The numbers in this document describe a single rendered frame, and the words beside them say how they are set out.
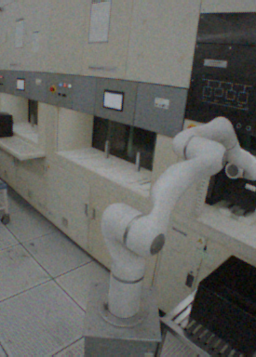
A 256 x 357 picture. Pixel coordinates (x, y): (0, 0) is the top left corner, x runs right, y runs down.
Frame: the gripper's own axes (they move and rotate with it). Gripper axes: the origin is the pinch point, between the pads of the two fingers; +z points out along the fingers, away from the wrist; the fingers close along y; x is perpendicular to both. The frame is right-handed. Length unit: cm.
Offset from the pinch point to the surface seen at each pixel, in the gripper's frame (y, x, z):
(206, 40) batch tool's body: -28, 60, -30
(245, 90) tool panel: -2.7, 38.4, -30.3
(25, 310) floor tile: -86, -122, -103
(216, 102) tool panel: -16.4, 30.3, -30.3
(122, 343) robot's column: 9, -50, -108
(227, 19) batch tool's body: -18, 70, -30
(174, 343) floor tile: -1, -121, -41
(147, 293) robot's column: 0, -45, -85
